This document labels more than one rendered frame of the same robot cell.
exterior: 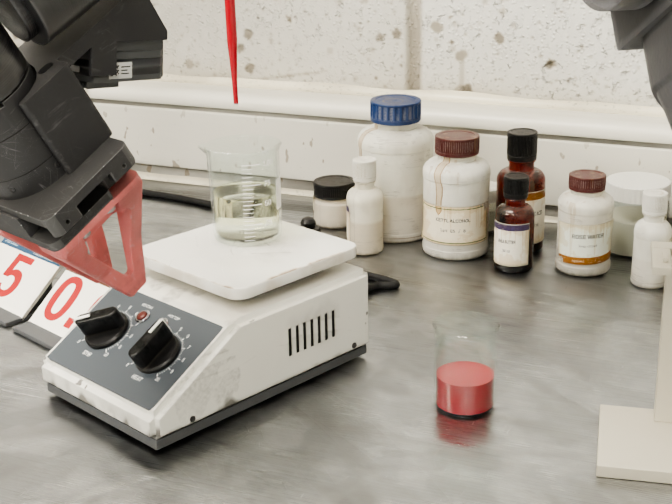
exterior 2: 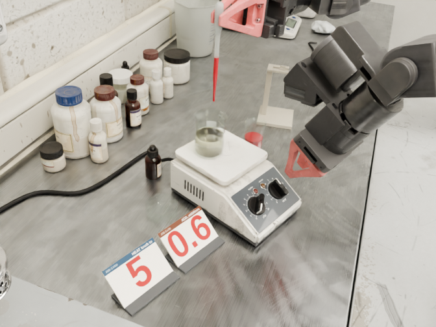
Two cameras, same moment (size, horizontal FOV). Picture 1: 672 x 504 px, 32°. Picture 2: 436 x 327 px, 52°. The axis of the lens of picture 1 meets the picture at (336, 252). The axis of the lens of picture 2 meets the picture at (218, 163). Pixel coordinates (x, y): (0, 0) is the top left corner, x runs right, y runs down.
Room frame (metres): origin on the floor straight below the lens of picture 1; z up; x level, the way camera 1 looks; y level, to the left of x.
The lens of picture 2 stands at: (0.85, 0.68, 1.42)
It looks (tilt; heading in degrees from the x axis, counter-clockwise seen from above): 37 degrees down; 264
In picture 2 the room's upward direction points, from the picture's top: 5 degrees clockwise
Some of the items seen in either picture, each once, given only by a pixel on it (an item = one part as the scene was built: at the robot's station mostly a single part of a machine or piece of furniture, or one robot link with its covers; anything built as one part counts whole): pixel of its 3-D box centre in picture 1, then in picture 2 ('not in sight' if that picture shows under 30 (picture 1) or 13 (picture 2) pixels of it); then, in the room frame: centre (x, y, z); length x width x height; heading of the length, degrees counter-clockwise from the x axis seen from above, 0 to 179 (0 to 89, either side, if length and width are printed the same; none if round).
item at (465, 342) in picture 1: (465, 364); (254, 133); (0.70, -0.08, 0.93); 0.04 x 0.04 x 0.06
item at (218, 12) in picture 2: not in sight; (220, 18); (0.80, 0.07, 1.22); 0.01 x 0.01 x 0.04; 45
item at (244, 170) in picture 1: (241, 189); (210, 134); (0.81, 0.07, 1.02); 0.06 x 0.05 x 0.08; 111
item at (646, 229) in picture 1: (652, 238); (156, 86); (0.92, -0.26, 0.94); 0.03 x 0.03 x 0.08
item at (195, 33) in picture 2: not in sight; (196, 24); (0.82, -0.60, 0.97); 0.18 x 0.13 x 0.15; 73
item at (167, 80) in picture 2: not in sight; (167, 82); (0.89, -0.29, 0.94); 0.03 x 0.03 x 0.07
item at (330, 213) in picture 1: (334, 201); (52, 157); (1.09, 0.00, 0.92); 0.04 x 0.04 x 0.04
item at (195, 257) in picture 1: (244, 252); (221, 154); (0.78, 0.07, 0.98); 0.12 x 0.12 x 0.01; 45
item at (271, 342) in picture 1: (220, 319); (231, 180); (0.77, 0.08, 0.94); 0.22 x 0.13 x 0.08; 135
